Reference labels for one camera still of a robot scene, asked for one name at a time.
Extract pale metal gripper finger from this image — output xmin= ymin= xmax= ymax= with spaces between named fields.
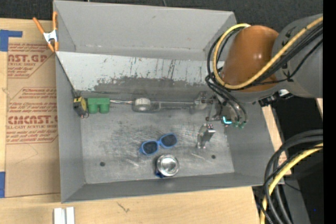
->
xmin=196 ymin=123 xmax=216 ymax=150
xmin=189 ymin=91 xmax=211 ymax=115

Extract silver drink can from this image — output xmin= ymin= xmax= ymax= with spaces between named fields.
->
xmin=154 ymin=154 xmax=181 ymax=179

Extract grey metal bin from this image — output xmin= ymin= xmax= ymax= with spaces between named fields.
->
xmin=52 ymin=0 xmax=285 ymax=204

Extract brown cardboard board, red print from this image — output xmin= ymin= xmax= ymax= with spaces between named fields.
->
xmin=0 ymin=17 xmax=62 ymax=199

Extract grey round-headed metal tool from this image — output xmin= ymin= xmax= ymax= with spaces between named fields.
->
xmin=110 ymin=97 xmax=196 ymax=114

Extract yellow and black tape measure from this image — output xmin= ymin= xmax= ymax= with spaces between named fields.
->
xmin=72 ymin=95 xmax=89 ymax=120

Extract green toy brick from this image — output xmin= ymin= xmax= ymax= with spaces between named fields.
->
xmin=87 ymin=97 xmax=111 ymax=115

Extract blue sunglasses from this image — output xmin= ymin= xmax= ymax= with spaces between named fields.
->
xmin=139 ymin=132 xmax=179 ymax=157

